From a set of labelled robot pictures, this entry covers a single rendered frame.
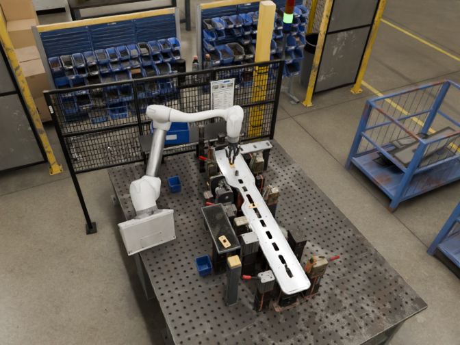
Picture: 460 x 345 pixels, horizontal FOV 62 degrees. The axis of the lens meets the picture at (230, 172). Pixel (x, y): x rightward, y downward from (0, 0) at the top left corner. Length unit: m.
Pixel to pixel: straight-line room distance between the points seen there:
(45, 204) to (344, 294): 3.09
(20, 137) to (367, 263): 3.53
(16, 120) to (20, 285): 1.61
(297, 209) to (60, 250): 2.23
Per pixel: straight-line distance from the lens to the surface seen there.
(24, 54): 5.67
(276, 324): 2.61
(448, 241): 4.22
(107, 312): 3.50
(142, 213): 2.81
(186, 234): 2.95
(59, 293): 3.71
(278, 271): 2.44
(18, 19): 6.77
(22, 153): 4.63
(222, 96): 3.32
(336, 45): 5.59
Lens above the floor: 3.03
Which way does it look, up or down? 43 degrees down
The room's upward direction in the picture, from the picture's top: 3 degrees clockwise
